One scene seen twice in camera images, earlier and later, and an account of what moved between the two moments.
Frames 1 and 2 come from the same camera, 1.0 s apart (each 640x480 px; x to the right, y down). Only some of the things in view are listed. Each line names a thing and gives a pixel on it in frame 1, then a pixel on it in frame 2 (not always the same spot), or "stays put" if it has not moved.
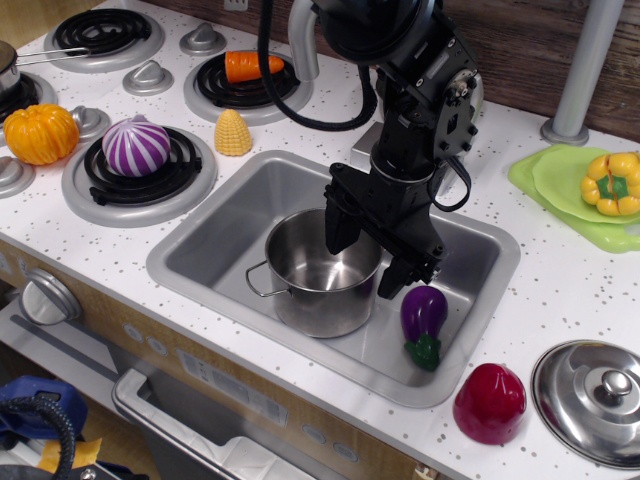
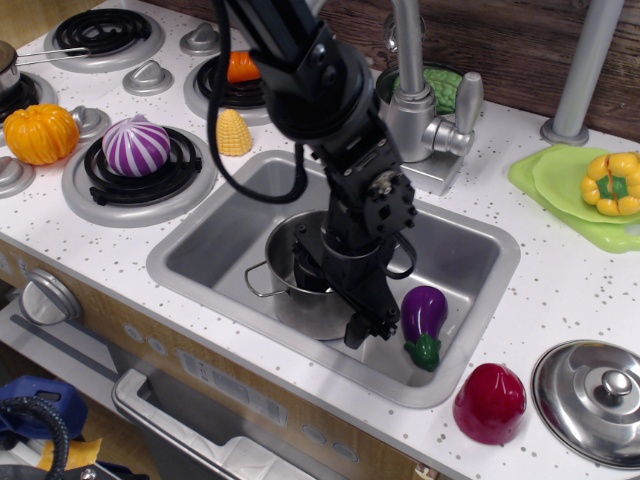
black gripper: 394,215 -> 360,283
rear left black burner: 118,40 stays put
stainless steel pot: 317,293 stays put
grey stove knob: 92,122 stays put
